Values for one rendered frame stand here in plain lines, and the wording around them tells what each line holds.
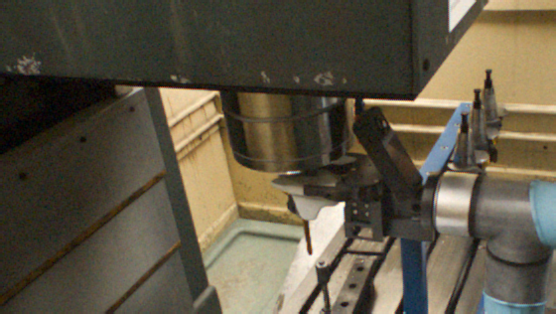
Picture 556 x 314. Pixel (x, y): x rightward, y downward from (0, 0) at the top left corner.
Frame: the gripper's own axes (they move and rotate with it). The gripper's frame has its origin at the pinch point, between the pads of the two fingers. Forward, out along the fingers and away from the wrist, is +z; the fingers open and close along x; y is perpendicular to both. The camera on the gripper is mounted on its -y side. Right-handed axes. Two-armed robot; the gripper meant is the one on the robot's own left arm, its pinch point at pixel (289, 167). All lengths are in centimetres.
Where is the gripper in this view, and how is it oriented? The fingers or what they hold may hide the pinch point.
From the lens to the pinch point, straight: 85.0
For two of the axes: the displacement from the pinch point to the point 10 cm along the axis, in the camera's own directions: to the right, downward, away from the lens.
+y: 0.8, 8.5, 5.2
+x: 3.7, -5.1, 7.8
